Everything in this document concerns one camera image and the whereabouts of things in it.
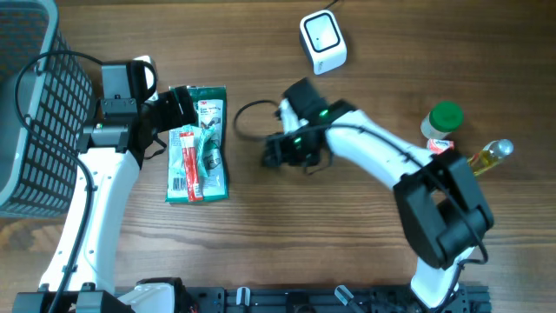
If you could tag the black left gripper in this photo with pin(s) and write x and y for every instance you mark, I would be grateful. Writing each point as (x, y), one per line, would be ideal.
(168, 100)

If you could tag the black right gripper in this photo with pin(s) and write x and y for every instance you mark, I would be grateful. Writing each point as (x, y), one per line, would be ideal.
(281, 151)

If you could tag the red stick packet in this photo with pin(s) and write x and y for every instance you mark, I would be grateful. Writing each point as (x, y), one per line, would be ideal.
(187, 140)

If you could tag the teal plastic packet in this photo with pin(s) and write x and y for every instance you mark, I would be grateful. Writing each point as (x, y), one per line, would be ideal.
(201, 143)

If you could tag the green 3M package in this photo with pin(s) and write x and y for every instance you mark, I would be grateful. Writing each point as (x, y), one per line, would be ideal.
(211, 108)

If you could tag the red tissue pack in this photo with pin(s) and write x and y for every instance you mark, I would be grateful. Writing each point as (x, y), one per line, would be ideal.
(437, 146)

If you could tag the green lid jar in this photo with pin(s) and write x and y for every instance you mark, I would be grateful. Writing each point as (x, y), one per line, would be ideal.
(443, 119)

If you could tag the yellow liquid bottle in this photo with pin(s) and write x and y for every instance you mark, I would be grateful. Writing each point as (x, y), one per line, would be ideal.
(490, 156)

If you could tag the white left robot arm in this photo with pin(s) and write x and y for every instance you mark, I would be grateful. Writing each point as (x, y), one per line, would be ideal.
(109, 155)

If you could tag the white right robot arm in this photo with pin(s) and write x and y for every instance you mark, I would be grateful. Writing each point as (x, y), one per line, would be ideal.
(443, 212)

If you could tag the white barcode scanner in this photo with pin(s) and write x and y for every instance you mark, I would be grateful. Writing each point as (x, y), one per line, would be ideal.
(322, 41)

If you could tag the grey mesh basket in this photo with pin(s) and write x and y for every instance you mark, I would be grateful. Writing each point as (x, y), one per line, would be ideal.
(45, 99)

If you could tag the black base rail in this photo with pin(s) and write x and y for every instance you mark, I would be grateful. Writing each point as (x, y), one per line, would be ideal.
(375, 299)

